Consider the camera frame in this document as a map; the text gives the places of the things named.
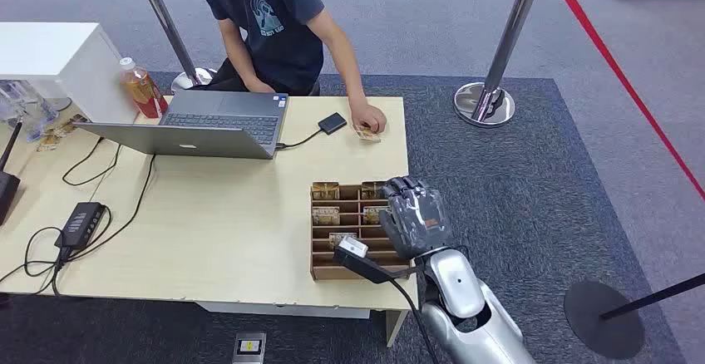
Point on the person's left hand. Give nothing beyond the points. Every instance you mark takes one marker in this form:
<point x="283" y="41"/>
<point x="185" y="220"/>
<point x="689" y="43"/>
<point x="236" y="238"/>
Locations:
<point x="366" y="112"/>

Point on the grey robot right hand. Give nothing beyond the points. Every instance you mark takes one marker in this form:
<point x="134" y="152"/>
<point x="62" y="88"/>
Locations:
<point x="416" y="218"/>

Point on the person's right hand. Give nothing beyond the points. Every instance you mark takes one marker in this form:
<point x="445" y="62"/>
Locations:
<point x="260" y="86"/>

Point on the wooden card organizer box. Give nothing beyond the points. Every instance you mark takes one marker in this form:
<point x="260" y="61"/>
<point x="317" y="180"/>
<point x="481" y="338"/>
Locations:
<point x="336" y="272"/>

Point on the person's left forearm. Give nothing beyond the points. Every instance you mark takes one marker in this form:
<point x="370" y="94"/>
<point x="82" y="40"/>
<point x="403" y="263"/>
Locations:
<point x="344" y="59"/>

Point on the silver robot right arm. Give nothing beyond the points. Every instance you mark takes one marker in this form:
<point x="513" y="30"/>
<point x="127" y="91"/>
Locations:
<point x="457" y="287"/>

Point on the person's right forearm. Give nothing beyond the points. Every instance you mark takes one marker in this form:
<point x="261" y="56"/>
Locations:
<point x="239" y="53"/>

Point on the person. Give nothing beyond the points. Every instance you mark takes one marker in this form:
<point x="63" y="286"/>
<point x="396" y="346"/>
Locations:
<point x="270" y="14"/>

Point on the black external drive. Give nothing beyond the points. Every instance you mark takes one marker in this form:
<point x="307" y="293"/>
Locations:
<point x="332" y="123"/>

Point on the grey open laptop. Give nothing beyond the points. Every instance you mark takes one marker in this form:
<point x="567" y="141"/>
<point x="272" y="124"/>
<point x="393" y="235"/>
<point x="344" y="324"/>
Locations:
<point x="220" y="125"/>

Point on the wooden desk leg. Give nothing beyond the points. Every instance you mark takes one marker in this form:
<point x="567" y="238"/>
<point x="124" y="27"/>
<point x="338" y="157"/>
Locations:
<point x="395" y="326"/>

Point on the dark blue rug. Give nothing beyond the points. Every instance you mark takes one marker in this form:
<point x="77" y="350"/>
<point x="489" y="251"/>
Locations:
<point x="523" y="196"/>

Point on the tea bottle with red label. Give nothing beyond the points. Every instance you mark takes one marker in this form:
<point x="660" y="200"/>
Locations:
<point x="144" y="91"/>

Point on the white cabinet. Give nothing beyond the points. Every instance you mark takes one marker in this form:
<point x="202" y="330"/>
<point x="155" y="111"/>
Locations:
<point x="55" y="53"/>

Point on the grey floor socket box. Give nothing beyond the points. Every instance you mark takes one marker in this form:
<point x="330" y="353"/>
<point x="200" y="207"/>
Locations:
<point x="249" y="348"/>

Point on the black stanchion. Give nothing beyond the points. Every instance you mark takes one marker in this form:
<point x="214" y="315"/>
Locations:
<point x="603" y="320"/>

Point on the black power adapter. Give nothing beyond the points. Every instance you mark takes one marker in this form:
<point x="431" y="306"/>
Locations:
<point x="81" y="225"/>

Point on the clear plastic container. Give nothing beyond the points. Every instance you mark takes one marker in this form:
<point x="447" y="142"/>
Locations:
<point x="30" y="108"/>

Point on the red barrier belt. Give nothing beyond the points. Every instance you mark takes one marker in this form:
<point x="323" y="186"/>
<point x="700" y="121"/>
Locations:
<point x="617" y="69"/>

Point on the black router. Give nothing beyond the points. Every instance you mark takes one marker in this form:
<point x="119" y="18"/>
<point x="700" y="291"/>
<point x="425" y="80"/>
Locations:
<point x="6" y="188"/>

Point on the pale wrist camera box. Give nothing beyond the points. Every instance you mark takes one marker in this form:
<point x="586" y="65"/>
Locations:
<point x="352" y="247"/>

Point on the chrome stanchion post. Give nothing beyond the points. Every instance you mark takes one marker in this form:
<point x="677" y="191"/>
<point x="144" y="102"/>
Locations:
<point x="165" y="20"/>
<point x="509" y="31"/>

